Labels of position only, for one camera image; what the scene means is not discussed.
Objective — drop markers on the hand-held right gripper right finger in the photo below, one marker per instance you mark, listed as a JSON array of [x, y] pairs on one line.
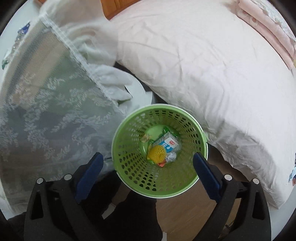
[[207, 176]]

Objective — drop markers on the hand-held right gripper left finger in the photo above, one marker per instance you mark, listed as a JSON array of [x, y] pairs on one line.
[[89, 176]]

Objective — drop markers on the white foil wrapper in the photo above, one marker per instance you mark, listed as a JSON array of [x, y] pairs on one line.
[[171, 158]]

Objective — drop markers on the green plastic mesh basket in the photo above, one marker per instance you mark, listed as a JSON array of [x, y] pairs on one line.
[[129, 148]]

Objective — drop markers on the blue and white milk carton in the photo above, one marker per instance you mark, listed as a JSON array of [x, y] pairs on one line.
[[165, 142]]

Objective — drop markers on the yellow foam fruit net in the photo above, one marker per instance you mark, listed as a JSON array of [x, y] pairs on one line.
[[156, 154]]

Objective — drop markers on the small beige scrap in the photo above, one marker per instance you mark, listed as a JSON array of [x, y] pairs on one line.
[[146, 138]]

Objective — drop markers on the person's dark pants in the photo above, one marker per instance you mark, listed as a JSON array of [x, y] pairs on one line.
[[134, 213]]

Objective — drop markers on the patterned cloth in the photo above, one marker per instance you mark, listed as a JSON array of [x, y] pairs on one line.
[[293, 171]]

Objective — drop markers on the white round table base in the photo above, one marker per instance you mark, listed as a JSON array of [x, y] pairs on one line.
[[141, 92]]

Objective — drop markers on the bed with pink sheet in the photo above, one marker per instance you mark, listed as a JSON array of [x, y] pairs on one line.
[[208, 76]]

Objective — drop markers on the blue and white packet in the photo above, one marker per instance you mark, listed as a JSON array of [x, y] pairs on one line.
[[26, 27]]

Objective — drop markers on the folded pink blanket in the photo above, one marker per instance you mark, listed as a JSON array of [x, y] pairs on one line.
[[270, 25]]

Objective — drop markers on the wooden headboard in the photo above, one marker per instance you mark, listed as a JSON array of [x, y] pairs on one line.
[[114, 8]]

